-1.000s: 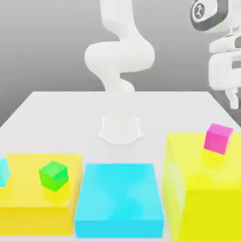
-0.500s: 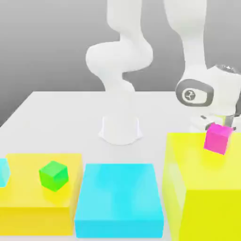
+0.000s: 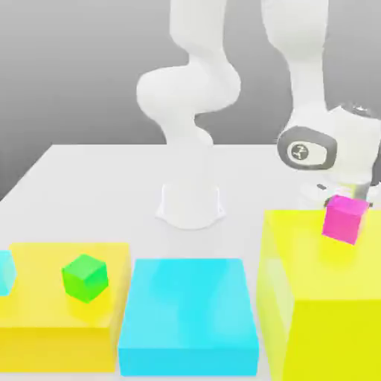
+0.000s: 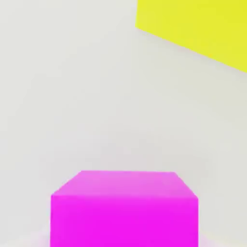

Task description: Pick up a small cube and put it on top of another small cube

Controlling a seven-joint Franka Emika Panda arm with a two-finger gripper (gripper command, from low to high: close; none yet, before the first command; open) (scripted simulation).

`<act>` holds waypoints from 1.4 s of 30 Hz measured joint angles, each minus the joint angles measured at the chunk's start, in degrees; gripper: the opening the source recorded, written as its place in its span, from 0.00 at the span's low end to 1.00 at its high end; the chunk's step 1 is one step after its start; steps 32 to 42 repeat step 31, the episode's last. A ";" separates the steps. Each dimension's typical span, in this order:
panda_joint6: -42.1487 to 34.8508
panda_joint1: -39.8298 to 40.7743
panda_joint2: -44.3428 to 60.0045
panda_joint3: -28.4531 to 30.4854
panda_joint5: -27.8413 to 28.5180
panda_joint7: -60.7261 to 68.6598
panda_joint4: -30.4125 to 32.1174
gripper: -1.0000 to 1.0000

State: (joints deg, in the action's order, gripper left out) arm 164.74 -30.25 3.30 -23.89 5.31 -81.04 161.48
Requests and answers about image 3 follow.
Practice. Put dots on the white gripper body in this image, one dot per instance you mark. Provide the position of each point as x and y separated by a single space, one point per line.
313 198

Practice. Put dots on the small magenta cube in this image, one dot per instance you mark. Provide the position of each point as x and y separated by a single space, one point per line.
342 220

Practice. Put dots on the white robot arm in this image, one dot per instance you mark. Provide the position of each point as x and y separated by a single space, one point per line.
190 89

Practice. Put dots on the small green cube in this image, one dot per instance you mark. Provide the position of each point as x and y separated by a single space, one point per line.
84 278

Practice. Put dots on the small cyan cube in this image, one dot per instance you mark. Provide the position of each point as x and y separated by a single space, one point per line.
6 273

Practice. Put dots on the large lime yellow box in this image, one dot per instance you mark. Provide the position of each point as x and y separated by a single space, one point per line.
321 297

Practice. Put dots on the large cyan box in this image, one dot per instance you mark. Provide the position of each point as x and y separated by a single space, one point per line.
187 312

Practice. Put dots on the large golden yellow box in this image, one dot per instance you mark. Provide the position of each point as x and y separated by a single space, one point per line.
44 327

